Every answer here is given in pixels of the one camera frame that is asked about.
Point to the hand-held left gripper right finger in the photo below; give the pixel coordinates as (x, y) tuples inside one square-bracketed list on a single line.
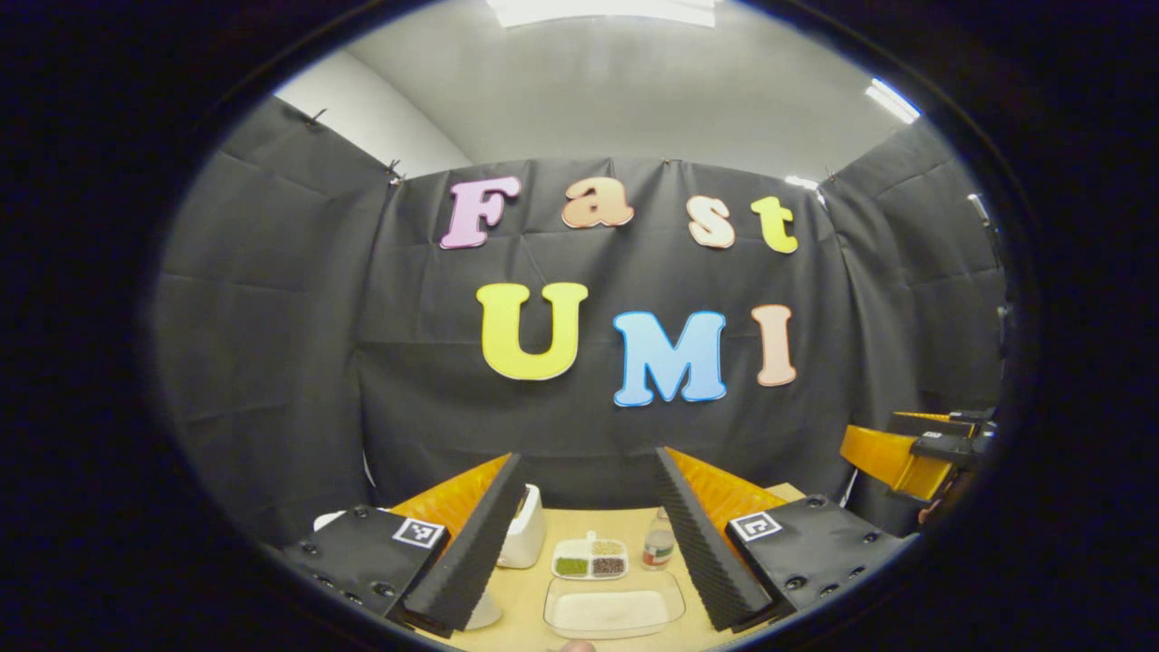
[(711, 561)]

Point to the small clear plastic bottle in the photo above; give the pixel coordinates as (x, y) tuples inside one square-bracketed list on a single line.
[(658, 543)]

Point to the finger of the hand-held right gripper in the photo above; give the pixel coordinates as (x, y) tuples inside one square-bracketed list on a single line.
[(951, 422), (883, 457)]

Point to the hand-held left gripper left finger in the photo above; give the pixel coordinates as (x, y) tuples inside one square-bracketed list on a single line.
[(471, 561)]

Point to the black backdrop cloth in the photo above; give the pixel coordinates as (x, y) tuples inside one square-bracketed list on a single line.
[(290, 362)]

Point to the clear tray of rice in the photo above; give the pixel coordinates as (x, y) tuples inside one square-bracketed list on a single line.
[(616, 608)]

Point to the white divided bean dish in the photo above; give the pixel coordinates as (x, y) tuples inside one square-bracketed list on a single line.
[(589, 561)]

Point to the white rice cooker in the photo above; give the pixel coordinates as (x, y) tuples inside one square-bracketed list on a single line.
[(486, 612)]

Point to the white toaster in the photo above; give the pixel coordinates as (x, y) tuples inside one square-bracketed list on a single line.
[(527, 539)]

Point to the small ceiling light panel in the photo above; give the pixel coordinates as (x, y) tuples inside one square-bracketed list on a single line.
[(892, 100)]

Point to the large ceiling light panel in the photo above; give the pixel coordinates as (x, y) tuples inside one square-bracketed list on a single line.
[(602, 11)]

